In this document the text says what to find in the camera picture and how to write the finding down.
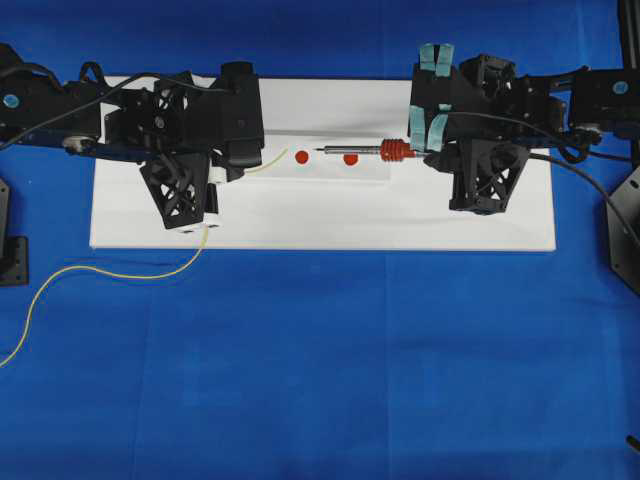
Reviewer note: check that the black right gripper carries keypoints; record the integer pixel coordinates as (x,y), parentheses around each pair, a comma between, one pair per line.
(492,102)

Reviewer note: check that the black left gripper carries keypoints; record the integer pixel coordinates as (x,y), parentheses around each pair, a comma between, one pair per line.
(165,120)

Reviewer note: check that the red soldering iron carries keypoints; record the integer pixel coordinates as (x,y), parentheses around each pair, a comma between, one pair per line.
(389,150)

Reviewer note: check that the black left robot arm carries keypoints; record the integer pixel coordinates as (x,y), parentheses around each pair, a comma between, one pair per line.
(39,110)

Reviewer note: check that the red dot mark left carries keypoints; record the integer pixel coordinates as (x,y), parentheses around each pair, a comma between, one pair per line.
(302,157)

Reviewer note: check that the red dot mark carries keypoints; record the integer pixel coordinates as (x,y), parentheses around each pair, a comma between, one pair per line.
(302,157)
(350,159)

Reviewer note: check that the red dot mark middle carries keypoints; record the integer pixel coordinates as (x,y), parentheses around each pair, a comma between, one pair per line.
(350,159)

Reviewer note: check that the white paper sheet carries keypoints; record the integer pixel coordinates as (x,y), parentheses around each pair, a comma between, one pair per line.
(373,205)

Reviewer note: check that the blue table cloth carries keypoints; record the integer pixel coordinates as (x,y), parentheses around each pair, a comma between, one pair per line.
(321,365)

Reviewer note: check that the black mounting plate right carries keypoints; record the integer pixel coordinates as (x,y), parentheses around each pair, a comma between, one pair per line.
(623,251)

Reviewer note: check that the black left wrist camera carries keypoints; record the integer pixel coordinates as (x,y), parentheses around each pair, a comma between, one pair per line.
(177,195)

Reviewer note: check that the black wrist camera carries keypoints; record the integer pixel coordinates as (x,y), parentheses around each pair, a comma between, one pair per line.
(177,195)
(486,177)

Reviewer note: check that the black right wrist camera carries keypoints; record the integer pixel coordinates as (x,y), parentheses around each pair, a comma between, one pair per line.
(486,177)

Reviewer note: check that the black table frame rail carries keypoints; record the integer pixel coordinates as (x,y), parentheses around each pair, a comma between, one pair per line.
(629,23)

